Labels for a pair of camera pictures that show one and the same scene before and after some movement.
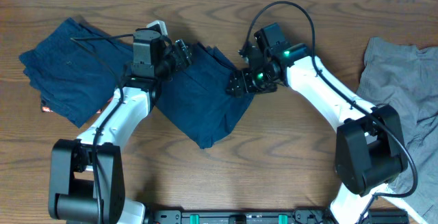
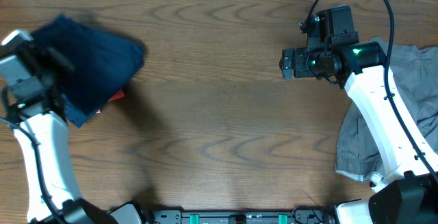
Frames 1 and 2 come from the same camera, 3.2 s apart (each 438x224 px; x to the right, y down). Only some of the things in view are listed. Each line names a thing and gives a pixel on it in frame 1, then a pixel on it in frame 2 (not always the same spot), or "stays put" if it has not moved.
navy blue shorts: [196, 100] -> [105, 63]
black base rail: [298, 216] stays put
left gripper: [178, 57] -> [47, 61]
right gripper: [235, 77] -> [301, 55]
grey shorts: [403, 76] stays put
